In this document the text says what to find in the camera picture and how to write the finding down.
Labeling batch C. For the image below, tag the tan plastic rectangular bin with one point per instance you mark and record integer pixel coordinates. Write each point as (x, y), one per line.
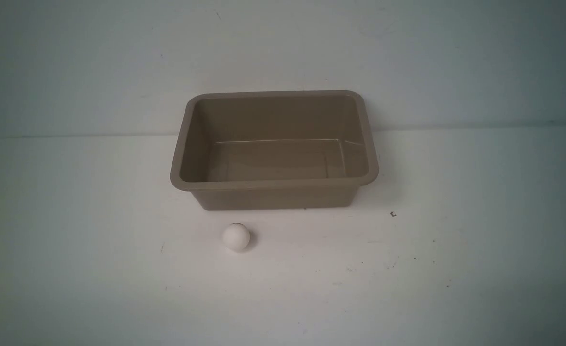
(274, 150)

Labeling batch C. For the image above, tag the white table-tennis ball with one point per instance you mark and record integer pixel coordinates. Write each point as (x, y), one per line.
(236, 237)

